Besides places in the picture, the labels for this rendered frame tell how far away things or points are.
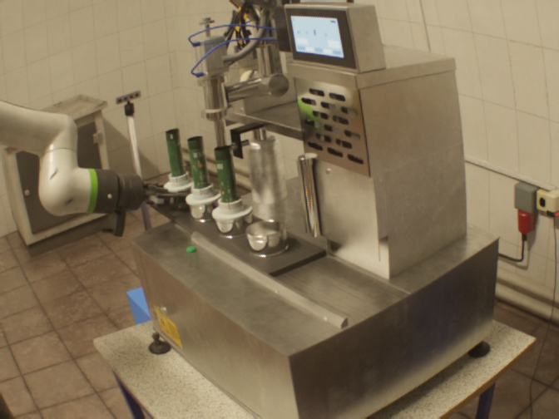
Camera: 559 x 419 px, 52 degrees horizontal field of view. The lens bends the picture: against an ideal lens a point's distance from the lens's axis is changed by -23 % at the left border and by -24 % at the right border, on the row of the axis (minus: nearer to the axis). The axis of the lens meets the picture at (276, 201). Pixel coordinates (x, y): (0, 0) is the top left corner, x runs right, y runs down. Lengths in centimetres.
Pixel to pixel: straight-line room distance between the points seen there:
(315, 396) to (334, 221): 31
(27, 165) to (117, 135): 117
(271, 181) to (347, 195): 38
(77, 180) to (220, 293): 40
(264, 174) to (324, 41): 50
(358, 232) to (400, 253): 8
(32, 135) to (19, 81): 330
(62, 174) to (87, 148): 281
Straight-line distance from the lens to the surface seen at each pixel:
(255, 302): 112
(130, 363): 151
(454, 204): 120
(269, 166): 146
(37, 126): 139
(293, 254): 123
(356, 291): 111
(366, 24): 100
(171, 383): 142
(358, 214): 110
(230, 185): 130
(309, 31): 107
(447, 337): 122
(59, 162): 138
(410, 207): 112
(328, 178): 114
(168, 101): 510
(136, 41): 493
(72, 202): 137
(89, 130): 415
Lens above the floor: 156
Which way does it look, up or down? 21 degrees down
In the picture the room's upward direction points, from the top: 8 degrees counter-clockwise
